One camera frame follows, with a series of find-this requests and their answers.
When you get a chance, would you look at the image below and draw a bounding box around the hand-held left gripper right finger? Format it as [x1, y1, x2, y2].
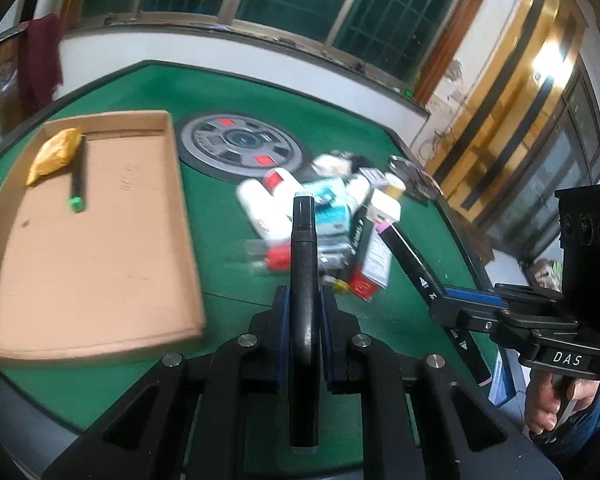
[320, 285, 566, 480]

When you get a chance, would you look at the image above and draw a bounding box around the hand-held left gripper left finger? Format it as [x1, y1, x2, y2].
[40, 285, 293, 480]

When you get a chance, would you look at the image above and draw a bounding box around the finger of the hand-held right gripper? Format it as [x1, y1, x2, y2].
[428, 299, 582, 352]
[442, 283, 564, 312]

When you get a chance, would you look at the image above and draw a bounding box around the black marker yellow cap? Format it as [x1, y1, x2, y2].
[320, 272, 350, 295]

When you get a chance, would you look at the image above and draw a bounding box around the black marker grey cap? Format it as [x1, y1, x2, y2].
[288, 192, 323, 456]

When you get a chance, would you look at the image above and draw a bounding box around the clear bottle red cap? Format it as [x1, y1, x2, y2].
[244, 239, 294, 274]

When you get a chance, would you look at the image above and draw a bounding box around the black marker pink cap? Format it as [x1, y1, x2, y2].
[375, 221, 494, 389]

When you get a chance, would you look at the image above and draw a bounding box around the black red white carton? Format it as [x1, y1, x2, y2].
[346, 205, 392, 302]

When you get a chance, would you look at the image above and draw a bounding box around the white plastic bottle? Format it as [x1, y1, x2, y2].
[236, 179, 292, 239]
[346, 175, 372, 207]

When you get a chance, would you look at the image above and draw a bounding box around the white pink-edged carton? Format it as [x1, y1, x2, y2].
[367, 189, 402, 224]

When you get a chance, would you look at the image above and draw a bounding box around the teal carton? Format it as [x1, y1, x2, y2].
[310, 179, 357, 234]

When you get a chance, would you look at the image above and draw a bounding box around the black white-print packet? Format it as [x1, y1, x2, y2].
[311, 151, 362, 177]

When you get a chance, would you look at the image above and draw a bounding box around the cardboard tray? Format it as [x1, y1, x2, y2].
[0, 110, 208, 368]

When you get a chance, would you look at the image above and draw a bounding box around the person's right hand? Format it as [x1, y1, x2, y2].
[522, 371, 600, 435]

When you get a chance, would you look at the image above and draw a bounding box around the white red-label package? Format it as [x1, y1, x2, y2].
[264, 166, 307, 202]

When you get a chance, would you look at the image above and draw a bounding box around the golden wooden cabinet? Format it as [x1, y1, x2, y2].
[420, 0, 600, 261]

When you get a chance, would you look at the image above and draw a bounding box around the grey round table panel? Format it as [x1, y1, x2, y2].
[177, 112, 313, 183]

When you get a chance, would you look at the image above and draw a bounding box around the black marker green cap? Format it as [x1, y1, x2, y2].
[69, 135, 87, 212]

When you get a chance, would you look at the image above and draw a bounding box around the gold snack packet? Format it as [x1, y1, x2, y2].
[26, 127, 83, 188]

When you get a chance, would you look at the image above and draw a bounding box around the maroon cloth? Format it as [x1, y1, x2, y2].
[19, 13, 64, 112]

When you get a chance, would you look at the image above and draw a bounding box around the wooden chair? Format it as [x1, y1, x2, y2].
[0, 35, 28, 136]

